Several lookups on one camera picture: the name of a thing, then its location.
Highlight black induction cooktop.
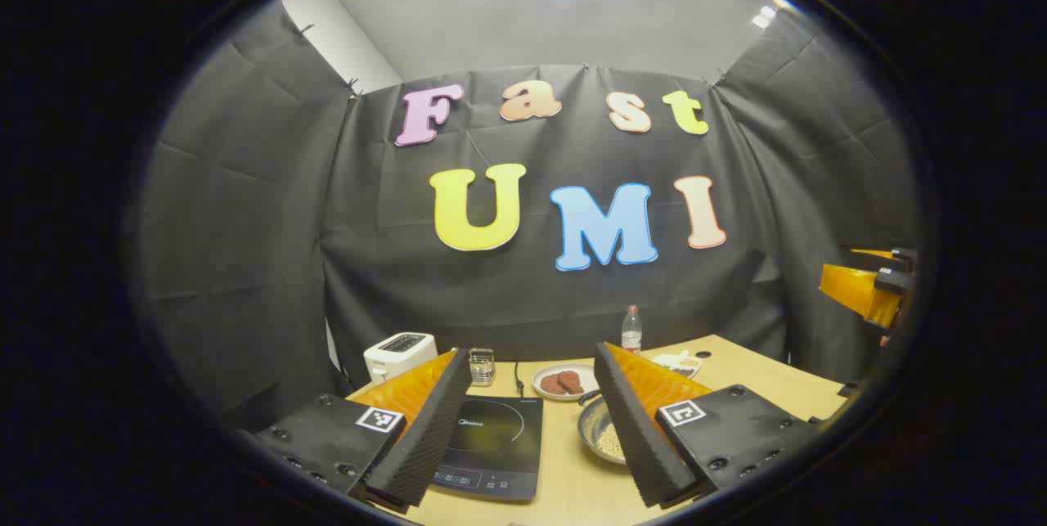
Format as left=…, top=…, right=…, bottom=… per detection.
left=429, top=395, right=544, bottom=502

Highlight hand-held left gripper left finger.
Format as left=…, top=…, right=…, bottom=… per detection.
left=237, top=348, right=474, bottom=510

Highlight white divided dish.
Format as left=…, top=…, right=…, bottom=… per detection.
left=652, top=352, right=704, bottom=380

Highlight pile of soybeans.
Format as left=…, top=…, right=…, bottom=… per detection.
left=595, top=420, right=629, bottom=461

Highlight white toaster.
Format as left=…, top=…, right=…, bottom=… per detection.
left=363, top=332, right=438, bottom=384

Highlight clear plastic water bottle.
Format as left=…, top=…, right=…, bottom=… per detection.
left=621, top=304, right=644, bottom=355

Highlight stainless steel pot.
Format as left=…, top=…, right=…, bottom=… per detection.
left=577, top=389, right=635, bottom=465

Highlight white round plate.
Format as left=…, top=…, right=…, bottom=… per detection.
left=532, top=362, right=600, bottom=402

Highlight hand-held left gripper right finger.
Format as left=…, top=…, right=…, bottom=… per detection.
left=593, top=341, right=819, bottom=509

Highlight black backdrop cloth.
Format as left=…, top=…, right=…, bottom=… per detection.
left=135, top=0, right=921, bottom=429

